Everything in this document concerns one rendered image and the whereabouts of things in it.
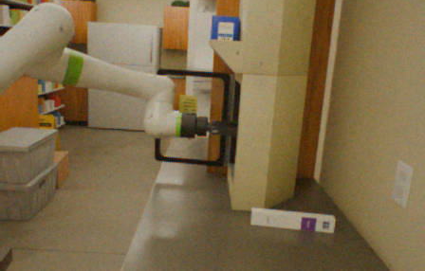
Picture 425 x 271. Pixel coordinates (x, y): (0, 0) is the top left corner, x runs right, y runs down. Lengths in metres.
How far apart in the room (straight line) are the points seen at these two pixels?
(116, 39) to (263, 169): 5.19
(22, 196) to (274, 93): 2.52
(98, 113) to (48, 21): 5.38
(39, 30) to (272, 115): 0.72
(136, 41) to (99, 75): 4.91
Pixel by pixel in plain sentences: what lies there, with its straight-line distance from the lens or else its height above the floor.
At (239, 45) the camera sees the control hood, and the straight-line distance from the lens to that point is 1.13.
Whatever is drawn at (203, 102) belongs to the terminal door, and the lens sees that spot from 1.46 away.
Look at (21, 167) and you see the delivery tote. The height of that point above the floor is 0.48.
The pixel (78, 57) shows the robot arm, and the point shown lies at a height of 1.43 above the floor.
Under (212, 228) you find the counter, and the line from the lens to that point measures 1.13.
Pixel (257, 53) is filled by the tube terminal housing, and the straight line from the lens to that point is 1.14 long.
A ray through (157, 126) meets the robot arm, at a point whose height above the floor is 1.20.
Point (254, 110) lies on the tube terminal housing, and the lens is 1.16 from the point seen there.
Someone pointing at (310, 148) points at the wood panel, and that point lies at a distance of 1.63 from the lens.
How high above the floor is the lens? 1.48
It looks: 12 degrees down
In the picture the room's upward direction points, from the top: 4 degrees clockwise
